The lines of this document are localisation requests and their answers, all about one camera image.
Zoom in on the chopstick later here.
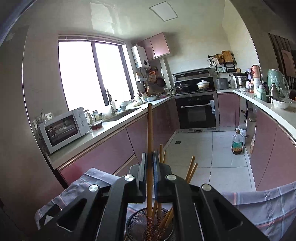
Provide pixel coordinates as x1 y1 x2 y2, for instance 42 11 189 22
147 103 153 240

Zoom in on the chopstick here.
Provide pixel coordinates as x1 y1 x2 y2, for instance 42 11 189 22
164 163 198 228
152 144 163 220
159 156 198 228

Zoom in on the black mesh utensil holder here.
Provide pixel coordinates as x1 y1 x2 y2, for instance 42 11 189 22
124 206 176 241

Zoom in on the black built-in oven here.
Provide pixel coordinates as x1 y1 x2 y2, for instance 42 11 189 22
175 91 219 132

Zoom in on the oil bottle on floor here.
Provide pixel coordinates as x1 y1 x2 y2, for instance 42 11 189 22
231 129 243 155

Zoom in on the white microwave oven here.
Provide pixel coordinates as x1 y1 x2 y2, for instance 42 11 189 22
39 107 90 154

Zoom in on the black wok on stove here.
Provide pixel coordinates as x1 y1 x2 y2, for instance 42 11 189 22
176 83 190 94

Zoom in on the grey plaid tablecloth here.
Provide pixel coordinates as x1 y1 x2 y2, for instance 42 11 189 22
35 168 295 240

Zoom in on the white ceramic pot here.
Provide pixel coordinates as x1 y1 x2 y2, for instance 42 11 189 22
196 80 210 90

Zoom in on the white water heater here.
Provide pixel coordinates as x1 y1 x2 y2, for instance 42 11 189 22
132 45 149 69

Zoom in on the green fan cover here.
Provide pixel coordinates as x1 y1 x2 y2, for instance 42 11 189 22
267 69 290 98

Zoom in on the pink wall cabinet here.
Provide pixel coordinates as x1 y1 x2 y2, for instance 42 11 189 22
137 33 171 60

